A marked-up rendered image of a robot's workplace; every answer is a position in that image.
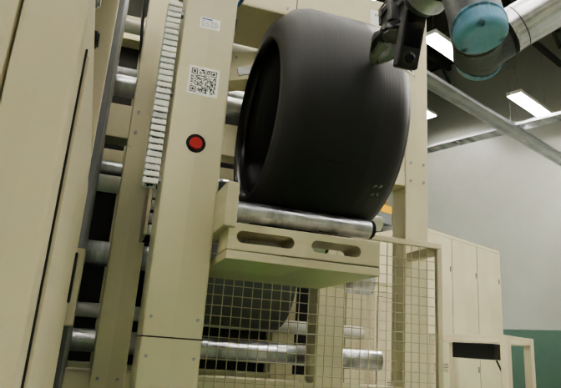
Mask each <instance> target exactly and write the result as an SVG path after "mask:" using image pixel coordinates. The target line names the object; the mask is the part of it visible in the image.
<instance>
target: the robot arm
mask: <svg viewBox="0 0 561 388"><path fill-rule="evenodd" d="M385 4H386V5H385ZM384 5H385V6H384ZM443 9H444V10H445V13H446V16H447V22H448V28H449V34H450V39H451V42H452V60H453V62H454V64H455V66H456V69H457V71H458V72H459V73H460V74H461V75H462V76H463V77H464V78H467V79H470V80H473V81H483V80H486V79H489V78H491V77H493V76H494V75H495V74H496V73H497V72H498V71H499V70H500V68H501V67H502V66H503V62H504V61H506V60H508V59H510V58H511V57H513V56H514V55H516V54H517V53H520V52H521V51H522V50H523V49H524V48H526V47H527V46H529V45H530V44H532V43H535V42H536V41H538V40H539V39H540V38H543V37H544V36H546V35H548V34H549V33H551V32H553V31H554V30H556V29H558V28H560V27H561V0H517V1H516V2H514V3H512V4H510V5H508V6H507V7H505V8H503V5H502V1H501V0H386V1H385V2H384V3H383V4H382V5H381V7H380V8H379V9H378V22H379V26H382V28H380V29H379V30H378V31H375V32H374V33H373V35H372V38H371V47H370V52H369V60H370V63H371V64H374V65H377V64H381V63H386V62H389V61H391V60H393V67H395V68H401V69H406V70H409V71H413V70H416V69H417V67H418V62H419V58H420V52H421V48H422V39H423V34H424V29H425V25H426V20H427V17H430V16H432V15H437V14H439V13H441V12H442V11H443ZM381 53H382V55H381Z"/></svg>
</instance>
